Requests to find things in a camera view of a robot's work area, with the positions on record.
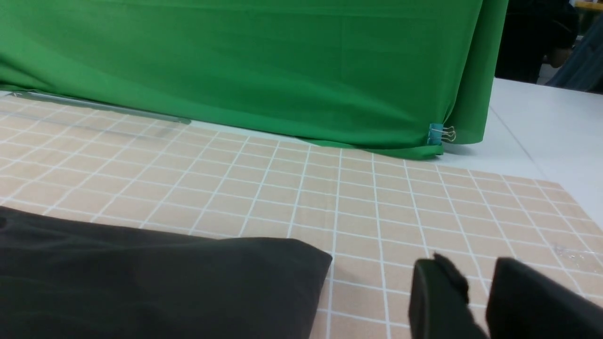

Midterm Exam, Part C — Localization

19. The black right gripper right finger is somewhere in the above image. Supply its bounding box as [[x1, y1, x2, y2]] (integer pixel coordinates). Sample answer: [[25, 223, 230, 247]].
[[485, 258, 603, 339]]

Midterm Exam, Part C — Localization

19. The dark gray long-sleeve shirt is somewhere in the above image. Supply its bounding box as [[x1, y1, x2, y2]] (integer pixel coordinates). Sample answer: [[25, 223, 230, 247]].
[[0, 207, 332, 339]]

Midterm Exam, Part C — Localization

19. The dark-clothed person in background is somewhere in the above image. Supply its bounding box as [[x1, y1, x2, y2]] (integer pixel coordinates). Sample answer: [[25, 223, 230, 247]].
[[495, 0, 579, 84]]

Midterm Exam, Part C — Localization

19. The blue binder clip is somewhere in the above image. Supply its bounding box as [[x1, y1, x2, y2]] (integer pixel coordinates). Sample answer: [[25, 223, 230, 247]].
[[427, 124, 456, 145]]

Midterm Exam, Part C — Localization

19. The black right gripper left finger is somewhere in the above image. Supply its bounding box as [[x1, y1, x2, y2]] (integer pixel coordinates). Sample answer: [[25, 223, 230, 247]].
[[408, 253, 488, 339]]

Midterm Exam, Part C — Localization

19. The green backdrop cloth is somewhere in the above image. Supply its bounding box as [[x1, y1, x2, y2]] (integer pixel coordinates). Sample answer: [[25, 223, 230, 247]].
[[0, 0, 508, 160]]

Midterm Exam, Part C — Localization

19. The beige grid-pattern table mat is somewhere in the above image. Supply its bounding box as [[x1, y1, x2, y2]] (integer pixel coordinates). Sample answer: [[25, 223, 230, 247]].
[[0, 95, 602, 339]]

